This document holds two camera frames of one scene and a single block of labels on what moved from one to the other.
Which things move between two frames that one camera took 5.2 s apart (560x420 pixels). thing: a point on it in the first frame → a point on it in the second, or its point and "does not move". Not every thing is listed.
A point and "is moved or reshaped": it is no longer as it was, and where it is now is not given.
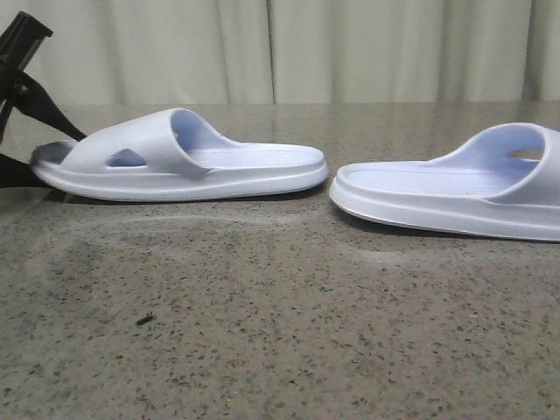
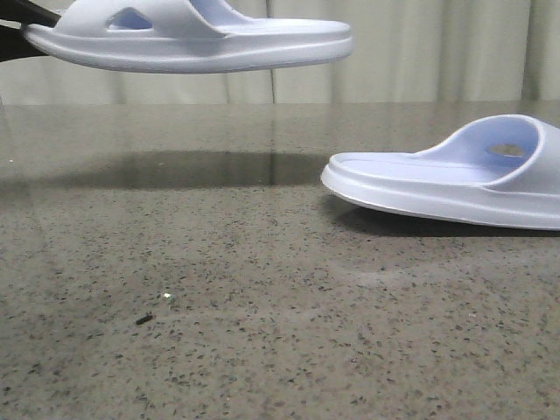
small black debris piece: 147,318 does not move
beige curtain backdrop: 106,52 does not move
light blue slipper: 503,181 is moved or reshaped
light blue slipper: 168,154 → 168,36
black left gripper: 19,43 → 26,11
